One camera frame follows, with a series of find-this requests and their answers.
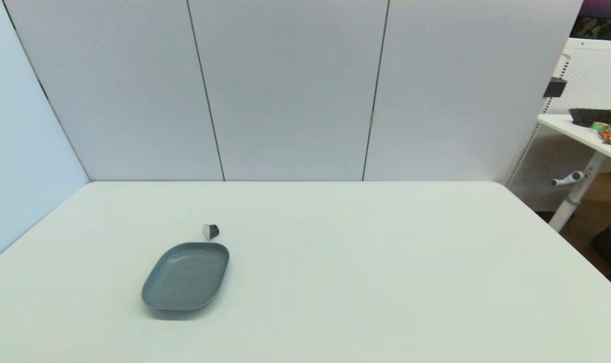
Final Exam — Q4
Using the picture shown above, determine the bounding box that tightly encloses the grey-blue oval plate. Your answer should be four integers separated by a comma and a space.
142, 242, 230, 312

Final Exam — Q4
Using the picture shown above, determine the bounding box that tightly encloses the black box on pegboard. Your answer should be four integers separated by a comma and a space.
542, 78, 567, 98

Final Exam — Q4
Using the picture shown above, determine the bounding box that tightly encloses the white side table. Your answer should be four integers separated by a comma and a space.
537, 113, 611, 232

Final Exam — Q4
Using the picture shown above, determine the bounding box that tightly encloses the black basket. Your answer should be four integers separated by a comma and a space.
569, 108, 611, 127

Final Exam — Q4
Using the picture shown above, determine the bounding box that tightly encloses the white pegboard panel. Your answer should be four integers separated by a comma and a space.
505, 38, 611, 212

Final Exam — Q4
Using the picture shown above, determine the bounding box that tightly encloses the dark monitor screen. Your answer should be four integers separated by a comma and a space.
570, 0, 611, 42

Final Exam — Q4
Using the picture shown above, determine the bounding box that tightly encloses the grey table crank handle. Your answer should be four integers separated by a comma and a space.
552, 171, 587, 187

